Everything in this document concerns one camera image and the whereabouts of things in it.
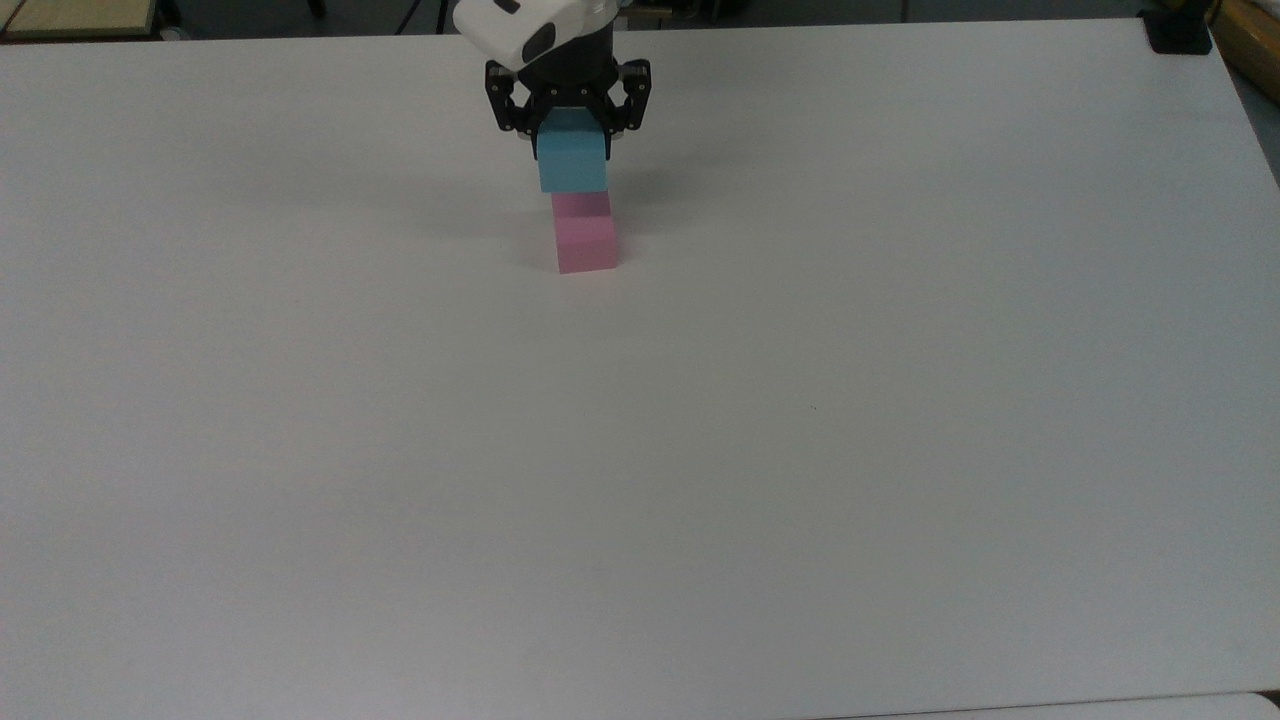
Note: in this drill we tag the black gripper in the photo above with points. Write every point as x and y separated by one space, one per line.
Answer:
575 75

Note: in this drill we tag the blue cube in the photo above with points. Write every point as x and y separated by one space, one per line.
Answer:
572 165

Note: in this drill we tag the pink cube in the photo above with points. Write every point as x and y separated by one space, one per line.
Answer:
585 245

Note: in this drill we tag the light wooden table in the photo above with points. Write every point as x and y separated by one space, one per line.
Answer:
70 15

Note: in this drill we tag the black table clamp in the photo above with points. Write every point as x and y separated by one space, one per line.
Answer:
1180 38

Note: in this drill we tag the brown wooden furniture edge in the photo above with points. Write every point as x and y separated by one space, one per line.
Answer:
1255 45

